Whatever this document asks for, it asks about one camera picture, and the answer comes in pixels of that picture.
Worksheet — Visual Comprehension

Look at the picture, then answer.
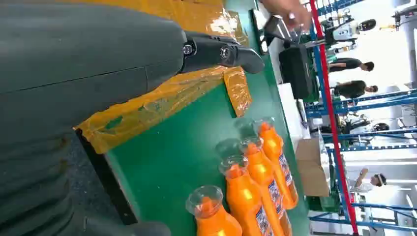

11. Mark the black tablet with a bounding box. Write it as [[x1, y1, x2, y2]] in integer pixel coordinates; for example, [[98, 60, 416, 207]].
[[263, 14, 289, 44]]

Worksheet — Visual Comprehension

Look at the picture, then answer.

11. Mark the small yellow plastic sheet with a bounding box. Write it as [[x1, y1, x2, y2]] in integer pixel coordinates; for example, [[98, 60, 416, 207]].
[[223, 66, 252, 118]]

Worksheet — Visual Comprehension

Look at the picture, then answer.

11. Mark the black carrying bag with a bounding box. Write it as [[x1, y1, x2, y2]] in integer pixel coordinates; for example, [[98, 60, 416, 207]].
[[278, 44, 314, 100]]

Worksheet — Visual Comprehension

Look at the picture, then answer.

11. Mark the orange drink bottle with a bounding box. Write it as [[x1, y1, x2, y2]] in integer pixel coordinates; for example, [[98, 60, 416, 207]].
[[185, 185, 244, 236], [217, 154, 275, 236], [239, 137, 293, 236], [253, 117, 299, 210]]

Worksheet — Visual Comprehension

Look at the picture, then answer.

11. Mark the blue metal rack frame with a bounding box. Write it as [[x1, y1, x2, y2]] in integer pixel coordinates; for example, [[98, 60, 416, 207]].
[[304, 0, 417, 236]]

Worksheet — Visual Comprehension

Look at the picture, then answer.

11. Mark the person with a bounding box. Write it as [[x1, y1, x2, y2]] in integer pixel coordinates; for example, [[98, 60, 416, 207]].
[[328, 58, 375, 73], [333, 80, 379, 100], [349, 167, 387, 193], [260, 0, 312, 31]]

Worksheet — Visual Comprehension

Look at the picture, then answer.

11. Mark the green table mat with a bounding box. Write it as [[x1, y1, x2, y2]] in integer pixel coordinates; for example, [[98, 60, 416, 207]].
[[106, 0, 310, 236]]

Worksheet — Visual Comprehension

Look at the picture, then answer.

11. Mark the red pole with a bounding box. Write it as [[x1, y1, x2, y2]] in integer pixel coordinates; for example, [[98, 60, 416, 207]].
[[308, 0, 359, 236]]

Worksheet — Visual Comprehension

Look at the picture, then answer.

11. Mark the white humanoid robot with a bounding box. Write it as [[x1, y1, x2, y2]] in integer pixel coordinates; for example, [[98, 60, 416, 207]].
[[321, 9, 378, 47]]

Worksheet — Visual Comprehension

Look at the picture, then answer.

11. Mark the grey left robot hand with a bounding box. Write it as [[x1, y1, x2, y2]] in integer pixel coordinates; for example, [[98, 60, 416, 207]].
[[0, 2, 265, 236]]

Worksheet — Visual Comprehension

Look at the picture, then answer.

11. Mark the brown cardboard box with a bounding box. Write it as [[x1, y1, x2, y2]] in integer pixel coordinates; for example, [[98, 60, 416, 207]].
[[295, 138, 330, 198]]

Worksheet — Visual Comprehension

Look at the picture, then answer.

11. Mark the person's left hand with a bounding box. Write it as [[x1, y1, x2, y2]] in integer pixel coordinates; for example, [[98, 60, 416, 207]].
[[266, 0, 312, 31]]

